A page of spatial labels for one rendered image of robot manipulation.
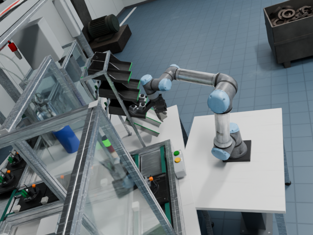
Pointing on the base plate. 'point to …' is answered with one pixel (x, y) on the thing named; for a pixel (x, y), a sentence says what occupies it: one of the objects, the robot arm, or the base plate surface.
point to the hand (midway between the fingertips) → (161, 120)
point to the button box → (179, 170)
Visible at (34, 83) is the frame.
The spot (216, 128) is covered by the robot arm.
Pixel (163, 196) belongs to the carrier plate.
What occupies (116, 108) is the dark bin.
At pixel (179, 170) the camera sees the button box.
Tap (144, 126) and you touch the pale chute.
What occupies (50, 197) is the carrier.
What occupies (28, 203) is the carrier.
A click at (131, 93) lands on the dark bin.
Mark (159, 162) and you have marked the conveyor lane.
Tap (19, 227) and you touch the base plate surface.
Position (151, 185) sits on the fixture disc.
